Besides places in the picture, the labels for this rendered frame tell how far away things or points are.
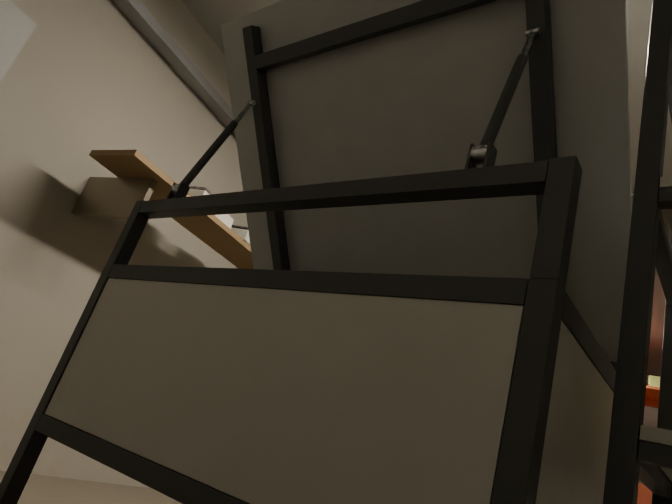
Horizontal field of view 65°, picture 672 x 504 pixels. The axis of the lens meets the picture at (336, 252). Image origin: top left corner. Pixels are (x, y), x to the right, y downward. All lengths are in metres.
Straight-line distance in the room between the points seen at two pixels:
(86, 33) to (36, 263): 1.20
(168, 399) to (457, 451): 0.61
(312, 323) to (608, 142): 0.73
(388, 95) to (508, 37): 0.34
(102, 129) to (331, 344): 2.48
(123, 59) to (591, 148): 2.63
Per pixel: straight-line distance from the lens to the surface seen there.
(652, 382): 6.97
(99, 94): 3.21
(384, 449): 0.79
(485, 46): 1.36
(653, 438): 0.86
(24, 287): 2.98
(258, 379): 0.97
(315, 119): 1.62
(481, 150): 0.94
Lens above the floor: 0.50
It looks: 20 degrees up
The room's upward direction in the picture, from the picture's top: 18 degrees clockwise
